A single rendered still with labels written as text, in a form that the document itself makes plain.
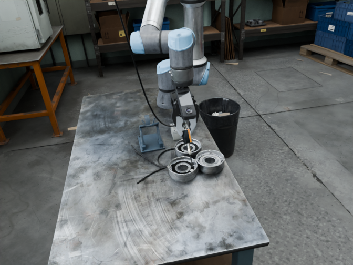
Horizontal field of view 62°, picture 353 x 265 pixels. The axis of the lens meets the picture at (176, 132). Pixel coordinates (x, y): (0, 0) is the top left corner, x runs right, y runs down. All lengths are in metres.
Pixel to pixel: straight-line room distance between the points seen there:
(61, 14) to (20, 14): 1.73
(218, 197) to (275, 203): 1.20
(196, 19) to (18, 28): 2.04
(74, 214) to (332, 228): 1.58
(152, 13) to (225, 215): 0.74
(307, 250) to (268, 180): 0.61
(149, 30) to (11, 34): 2.20
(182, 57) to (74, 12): 3.87
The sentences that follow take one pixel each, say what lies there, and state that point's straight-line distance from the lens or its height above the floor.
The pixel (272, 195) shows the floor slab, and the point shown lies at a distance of 2.22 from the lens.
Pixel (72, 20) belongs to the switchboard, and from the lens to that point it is 4.75.
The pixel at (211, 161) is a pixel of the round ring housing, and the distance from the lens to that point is 1.13.
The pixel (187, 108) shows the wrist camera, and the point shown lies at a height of 1.07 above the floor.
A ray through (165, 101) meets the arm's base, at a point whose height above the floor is 0.84.
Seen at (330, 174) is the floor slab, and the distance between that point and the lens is 2.53.
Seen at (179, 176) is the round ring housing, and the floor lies 0.83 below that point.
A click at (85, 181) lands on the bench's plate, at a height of 0.80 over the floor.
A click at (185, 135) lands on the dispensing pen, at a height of 0.94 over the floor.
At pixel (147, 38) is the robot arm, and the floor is 1.25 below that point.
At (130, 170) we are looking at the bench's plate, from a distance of 1.14.
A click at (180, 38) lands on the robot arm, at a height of 1.27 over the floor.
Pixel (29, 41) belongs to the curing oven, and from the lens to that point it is 3.12.
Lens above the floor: 1.49
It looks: 31 degrees down
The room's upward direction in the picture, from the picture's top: 4 degrees counter-clockwise
